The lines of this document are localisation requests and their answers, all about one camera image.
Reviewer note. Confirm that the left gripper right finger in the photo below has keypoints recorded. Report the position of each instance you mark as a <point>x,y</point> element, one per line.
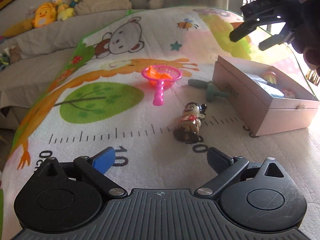
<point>229,171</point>

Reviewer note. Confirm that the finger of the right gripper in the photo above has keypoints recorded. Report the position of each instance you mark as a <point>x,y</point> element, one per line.
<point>242,29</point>
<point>278,39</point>

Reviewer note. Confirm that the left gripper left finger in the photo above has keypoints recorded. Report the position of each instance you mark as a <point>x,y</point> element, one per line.
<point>92,170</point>

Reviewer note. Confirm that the pink lid yellow cup toy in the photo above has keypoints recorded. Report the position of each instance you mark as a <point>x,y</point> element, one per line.
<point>270,77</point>

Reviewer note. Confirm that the blue face mask packet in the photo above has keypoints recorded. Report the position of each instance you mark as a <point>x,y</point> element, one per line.
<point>274,92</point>

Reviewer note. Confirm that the gloved right hand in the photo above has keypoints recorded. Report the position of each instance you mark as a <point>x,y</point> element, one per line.
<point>306,37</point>

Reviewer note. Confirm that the black haired doll figurine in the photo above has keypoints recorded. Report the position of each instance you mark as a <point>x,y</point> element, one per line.
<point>188,126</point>

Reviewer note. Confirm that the pink cardboard box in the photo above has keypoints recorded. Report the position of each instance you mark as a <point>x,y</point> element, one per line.
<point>262,113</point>

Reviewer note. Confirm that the pink toy net scoop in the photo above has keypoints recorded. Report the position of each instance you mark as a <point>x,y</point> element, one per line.
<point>161,78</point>

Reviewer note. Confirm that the cartoon play mat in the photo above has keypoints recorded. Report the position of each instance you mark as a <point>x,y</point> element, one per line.
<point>100,99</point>

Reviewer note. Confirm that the beige sofa cover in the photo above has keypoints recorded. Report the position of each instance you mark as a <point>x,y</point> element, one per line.
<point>44,52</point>

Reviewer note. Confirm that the yellow banana plush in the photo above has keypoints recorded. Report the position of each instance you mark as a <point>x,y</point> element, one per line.
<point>19,28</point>

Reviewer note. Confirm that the yellow duck plush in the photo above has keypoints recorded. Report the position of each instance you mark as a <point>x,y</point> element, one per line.
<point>44,15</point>

